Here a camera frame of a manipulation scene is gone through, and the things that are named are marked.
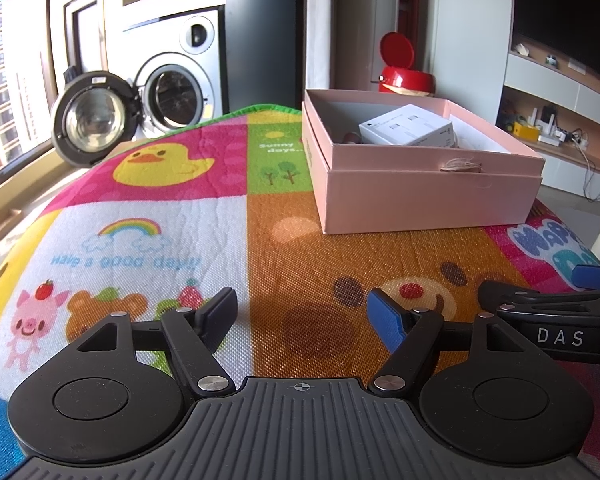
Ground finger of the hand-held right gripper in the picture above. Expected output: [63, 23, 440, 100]
[479, 280, 600, 312]
[571, 264, 600, 292]

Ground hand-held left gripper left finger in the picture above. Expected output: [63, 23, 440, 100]
[76, 287, 240, 396]

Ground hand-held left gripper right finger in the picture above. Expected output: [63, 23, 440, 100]
[367, 287, 546, 397]

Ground pink cardboard box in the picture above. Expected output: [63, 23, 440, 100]
[300, 88, 546, 235]

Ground white printed box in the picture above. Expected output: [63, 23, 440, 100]
[358, 103, 455, 149]

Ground colourful cartoon play mat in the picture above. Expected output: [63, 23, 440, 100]
[0, 104, 600, 480]

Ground brown twine bundle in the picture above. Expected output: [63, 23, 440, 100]
[438, 157, 483, 174]

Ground white router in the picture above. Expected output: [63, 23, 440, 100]
[527, 104, 567, 147]

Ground yellow toy truck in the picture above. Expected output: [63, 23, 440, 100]
[497, 112, 540, 142]

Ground white cabinet unit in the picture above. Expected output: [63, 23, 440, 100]
[494, 0, 600, 177]

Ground beige trash bag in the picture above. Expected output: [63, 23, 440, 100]
[387, 82, 434, 97]

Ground round washing machine door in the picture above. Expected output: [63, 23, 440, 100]
[49, 70, 144, 167]

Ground red trash bin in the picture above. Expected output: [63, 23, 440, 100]
[378, 31, 437, 97]

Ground black television screen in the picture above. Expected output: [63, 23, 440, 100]
[512, 0, 600, 84]

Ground silver washing machine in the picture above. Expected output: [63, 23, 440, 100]
[121, 5, 226, 130]

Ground dark tall cabinet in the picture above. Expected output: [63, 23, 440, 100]
[224, 0, 306, 112]

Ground dark framed panel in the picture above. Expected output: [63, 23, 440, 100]
[62, 0, 106, 79]

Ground white cable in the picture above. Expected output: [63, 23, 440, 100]
[569, 129, 600, 204]

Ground black window frame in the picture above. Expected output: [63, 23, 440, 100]
[0, 0, 57, 182]

